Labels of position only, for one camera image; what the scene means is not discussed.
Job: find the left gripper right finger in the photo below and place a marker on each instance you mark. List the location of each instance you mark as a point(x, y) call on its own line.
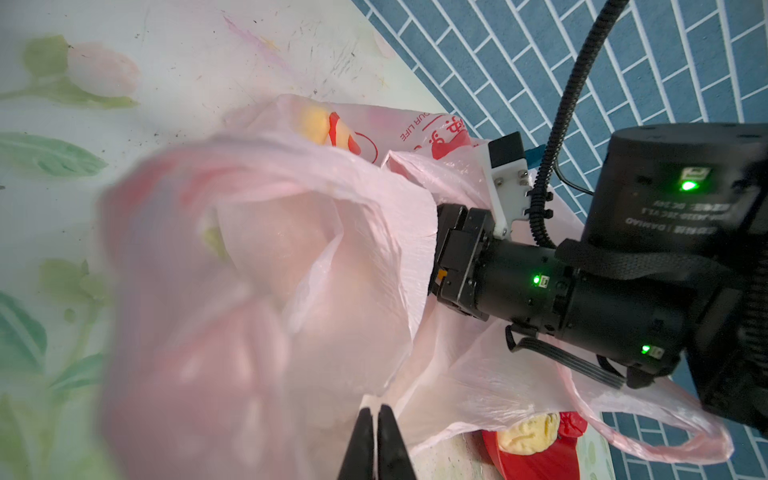
point(393, 461)

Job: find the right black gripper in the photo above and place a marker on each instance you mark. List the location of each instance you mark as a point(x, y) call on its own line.
point(463, 235)

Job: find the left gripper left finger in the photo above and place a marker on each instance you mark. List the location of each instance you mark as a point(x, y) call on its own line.
point(358, 461)

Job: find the pink plastic bag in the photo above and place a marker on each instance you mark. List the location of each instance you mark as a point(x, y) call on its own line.
point(270, 278)

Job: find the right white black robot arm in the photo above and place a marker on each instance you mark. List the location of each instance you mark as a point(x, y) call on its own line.
point(671, 266)

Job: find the red flower-shaped bowl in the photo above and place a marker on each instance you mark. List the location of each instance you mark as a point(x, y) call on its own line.
point(560, 461)

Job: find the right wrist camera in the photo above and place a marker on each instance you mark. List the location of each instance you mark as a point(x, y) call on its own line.
point(507, 175)

